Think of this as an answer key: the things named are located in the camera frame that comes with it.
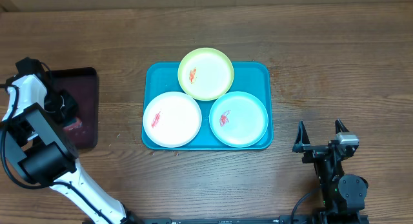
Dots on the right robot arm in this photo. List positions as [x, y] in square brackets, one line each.
[343, 194]

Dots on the white plate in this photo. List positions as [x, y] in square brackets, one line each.
[172, 119]

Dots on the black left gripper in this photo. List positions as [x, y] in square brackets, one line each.
[70, 107]

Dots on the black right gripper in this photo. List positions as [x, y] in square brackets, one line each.
[302, 144]

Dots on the black water tray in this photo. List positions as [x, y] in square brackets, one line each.
[83, 85]

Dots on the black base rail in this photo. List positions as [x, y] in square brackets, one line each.
[282, 219]

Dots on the light blue plate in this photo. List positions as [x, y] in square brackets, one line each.
[238, 119]

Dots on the yellow-green plate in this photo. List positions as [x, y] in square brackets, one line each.
[205, 74]

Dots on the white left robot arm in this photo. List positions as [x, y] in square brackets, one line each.
[49, 116]

